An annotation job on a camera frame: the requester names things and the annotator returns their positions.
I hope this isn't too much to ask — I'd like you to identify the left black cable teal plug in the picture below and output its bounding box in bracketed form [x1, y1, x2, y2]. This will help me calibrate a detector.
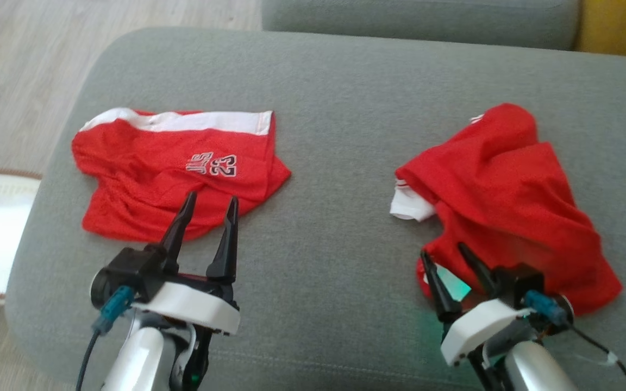
[76, 285, 136, 391]

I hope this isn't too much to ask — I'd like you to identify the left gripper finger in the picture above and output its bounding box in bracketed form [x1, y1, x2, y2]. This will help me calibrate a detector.
[159, 191, 198, 273]
[206, 196, 240, 284]

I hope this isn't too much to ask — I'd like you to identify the red jersey white trim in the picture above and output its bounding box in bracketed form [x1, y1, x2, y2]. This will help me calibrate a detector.
[390, 103, 623, 317]

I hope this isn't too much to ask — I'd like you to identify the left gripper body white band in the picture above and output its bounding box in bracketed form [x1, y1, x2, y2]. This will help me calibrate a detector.
[131, 274, 241, 336]

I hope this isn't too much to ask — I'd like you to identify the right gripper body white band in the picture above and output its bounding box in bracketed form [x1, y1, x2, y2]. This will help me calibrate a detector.
[441, 298, 534, 366]

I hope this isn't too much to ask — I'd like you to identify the large grey ottoman cushion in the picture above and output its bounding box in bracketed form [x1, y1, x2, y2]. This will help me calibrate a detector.
[4, 27, 626, 391]

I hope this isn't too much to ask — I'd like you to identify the right black cable teal plug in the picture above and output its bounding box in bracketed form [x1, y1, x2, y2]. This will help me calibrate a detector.
[524, 290, 626, 391]

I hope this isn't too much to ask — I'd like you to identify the grey sofa seat cushion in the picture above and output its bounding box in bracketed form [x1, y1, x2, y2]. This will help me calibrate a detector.
[261, 0, 583, 51]

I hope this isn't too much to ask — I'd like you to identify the yellow sofa backrest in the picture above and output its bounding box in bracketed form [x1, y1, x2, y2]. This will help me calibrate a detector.
[574, 0, 626, 59]

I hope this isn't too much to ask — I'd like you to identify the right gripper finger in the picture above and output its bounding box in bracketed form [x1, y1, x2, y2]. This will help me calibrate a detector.
[421, 250, 464, 324]
[458, 243, 502, 298]

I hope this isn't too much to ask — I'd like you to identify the red basketball shorts number 23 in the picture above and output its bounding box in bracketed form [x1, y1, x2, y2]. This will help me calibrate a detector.
[71, 108, 292, 243]

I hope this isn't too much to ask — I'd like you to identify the black cable teal plug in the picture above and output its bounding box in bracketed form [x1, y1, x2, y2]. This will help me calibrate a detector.
[524, 290, 626, 391]
[76, 285, 136, 391]

